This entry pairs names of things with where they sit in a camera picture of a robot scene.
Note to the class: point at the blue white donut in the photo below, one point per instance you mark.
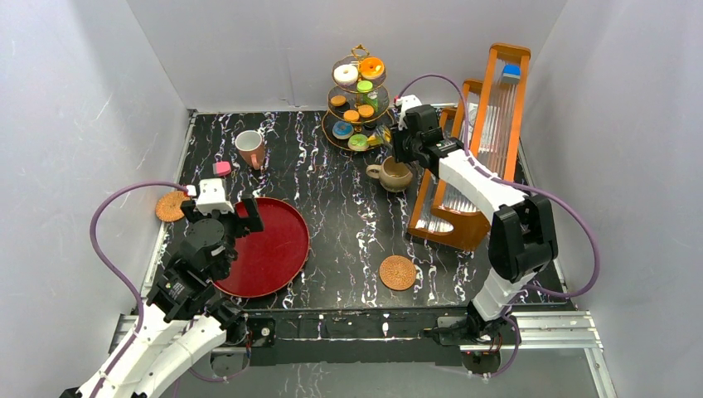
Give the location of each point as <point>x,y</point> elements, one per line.
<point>342,130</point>

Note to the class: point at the beige mug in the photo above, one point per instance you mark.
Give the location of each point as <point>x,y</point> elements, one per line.
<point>392,175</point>

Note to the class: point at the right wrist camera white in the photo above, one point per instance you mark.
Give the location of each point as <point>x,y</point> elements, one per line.
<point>403,104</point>

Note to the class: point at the yellow layered cake slice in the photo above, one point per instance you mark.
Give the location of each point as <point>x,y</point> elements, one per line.
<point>375,140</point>

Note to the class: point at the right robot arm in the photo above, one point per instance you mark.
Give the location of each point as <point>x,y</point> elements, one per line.
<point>522,238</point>

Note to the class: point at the pink mug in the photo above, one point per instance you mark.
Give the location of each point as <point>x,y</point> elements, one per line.
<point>250,145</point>

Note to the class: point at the green macaron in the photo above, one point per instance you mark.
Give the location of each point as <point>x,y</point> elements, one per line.
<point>364,86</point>

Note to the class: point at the green triangular cake slice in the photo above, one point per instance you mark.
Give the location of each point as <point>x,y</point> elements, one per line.
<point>371,99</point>

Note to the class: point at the pink grey eraser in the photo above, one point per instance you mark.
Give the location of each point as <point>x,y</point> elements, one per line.
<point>221,168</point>

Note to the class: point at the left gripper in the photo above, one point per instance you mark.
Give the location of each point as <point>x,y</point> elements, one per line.
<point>230,219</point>

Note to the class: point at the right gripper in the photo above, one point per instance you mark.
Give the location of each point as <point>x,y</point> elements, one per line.
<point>399,156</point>

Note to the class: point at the woven coaster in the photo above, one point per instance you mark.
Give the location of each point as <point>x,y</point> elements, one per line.
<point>168,207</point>
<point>397,272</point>

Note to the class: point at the blue eraser block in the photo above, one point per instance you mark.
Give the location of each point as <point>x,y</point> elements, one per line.
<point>511,74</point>

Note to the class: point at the woven coaster front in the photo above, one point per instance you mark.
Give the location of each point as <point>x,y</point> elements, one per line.
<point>397,272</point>

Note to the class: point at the three-tier glass cake stand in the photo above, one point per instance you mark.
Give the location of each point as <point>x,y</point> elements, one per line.
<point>383,117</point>

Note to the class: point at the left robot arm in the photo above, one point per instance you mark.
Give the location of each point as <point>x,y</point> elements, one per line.
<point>181,320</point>

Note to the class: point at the orange wooden rack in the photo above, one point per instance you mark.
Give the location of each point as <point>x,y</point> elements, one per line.
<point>489,122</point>

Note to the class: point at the red round tray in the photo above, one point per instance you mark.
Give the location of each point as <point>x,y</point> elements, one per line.
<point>268,260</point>

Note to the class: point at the yellow biscuit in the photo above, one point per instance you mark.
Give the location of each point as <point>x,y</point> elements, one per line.
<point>365,111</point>
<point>338,101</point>
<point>351,116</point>

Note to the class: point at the orange donut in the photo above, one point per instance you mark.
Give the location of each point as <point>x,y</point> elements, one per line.
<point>371,68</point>

